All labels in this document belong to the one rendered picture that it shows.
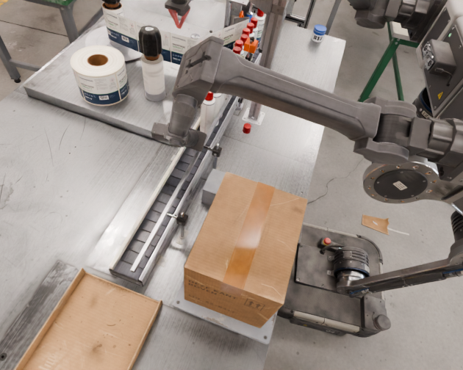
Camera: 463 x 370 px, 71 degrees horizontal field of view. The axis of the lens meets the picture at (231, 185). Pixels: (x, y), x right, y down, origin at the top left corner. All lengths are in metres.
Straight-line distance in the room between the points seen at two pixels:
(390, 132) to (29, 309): 1.02
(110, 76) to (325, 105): 0.97
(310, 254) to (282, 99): 1.35
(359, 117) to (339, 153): 2.08
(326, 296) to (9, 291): 1.35
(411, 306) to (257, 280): 1.63
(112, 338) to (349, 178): 2.00
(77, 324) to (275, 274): 0.58
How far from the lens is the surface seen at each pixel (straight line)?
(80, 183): 1.28
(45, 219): 1.24
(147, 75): 1.39
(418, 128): 0.66
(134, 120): 1.38
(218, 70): 0.53
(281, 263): 0.80
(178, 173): 1.19
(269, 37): 1.25
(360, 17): 1.04
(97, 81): 1.38
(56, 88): 1.59
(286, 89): 0.56
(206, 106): 1.21
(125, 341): 1.03
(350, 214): 2.39
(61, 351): 1.07
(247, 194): 0.87
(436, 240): 2.63
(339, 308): 1.81
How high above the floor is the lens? 1.84
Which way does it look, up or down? 55 degrees down
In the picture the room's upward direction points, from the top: 12 degrees clockwise
